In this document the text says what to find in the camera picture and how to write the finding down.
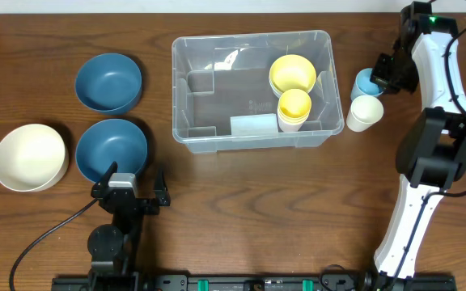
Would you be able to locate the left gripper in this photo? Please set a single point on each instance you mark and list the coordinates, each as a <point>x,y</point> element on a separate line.
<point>128,202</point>

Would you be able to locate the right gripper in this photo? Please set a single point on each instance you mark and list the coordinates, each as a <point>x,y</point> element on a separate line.
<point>384,75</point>

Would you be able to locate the light blue cup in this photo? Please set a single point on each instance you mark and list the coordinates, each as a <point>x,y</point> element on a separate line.
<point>364,86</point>

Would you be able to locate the small yellow bowl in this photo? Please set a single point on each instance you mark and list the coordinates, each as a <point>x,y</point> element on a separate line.
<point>292,72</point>

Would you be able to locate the yellow cup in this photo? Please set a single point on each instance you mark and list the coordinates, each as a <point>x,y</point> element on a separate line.
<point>294,104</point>
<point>292,120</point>

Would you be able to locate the small white bowl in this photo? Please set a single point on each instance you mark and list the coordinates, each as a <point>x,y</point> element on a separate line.
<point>275,90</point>

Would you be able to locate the pink cup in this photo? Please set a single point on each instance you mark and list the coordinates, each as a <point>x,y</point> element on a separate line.
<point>287,127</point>

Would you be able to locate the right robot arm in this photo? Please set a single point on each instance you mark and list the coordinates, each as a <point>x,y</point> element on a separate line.
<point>432,155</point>

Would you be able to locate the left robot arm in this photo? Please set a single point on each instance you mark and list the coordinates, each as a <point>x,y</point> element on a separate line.
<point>113,247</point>

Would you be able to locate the clear plastic storage container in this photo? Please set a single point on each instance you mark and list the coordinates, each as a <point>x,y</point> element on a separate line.
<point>222,100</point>

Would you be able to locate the cream cup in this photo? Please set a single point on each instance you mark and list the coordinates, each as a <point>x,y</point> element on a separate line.
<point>364,111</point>

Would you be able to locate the dark blue bowl near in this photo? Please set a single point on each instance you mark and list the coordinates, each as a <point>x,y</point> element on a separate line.
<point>108,141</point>

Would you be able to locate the dark blue bowl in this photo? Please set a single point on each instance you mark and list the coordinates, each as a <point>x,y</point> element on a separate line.
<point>108,141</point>
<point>110,83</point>

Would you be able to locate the cream bowl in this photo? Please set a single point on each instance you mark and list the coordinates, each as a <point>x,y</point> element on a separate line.
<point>33,158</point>

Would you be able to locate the dark blue bowl far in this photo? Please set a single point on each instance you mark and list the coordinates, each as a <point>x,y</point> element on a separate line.
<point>110,83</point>

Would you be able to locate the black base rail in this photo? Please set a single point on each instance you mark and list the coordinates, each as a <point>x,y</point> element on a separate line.
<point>335,281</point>

